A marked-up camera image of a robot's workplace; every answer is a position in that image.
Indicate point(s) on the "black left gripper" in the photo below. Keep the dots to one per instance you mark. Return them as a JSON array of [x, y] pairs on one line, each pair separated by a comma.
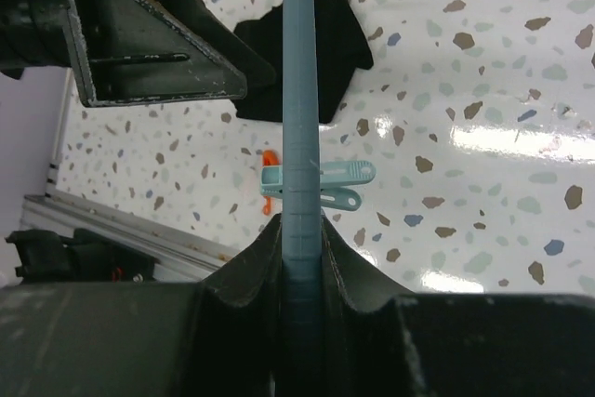
[[122, 52]]

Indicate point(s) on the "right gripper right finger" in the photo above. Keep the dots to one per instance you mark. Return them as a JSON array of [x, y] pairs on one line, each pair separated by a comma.
[[383, 340]]

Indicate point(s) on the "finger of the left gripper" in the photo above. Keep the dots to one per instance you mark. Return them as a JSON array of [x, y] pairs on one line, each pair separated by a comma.
[[195, 16]]

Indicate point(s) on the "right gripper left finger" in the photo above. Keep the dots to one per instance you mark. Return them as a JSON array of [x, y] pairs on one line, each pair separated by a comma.
[[89, 319]]

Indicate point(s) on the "teal hanger with clips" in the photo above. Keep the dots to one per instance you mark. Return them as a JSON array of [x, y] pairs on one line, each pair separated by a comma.
[[300, 368]]

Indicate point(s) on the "light teal clothespin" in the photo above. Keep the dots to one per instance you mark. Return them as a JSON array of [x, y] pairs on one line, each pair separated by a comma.
[[336, 180]]

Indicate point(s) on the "orange clothespin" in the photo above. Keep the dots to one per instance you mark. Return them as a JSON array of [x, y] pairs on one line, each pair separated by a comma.
[[269, 158]]

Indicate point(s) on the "black underwear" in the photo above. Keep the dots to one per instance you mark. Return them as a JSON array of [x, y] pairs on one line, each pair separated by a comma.
[[341, 49]]

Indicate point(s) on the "aluminium rail frame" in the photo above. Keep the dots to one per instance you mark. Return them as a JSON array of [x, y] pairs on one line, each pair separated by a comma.
[[180, 256]]

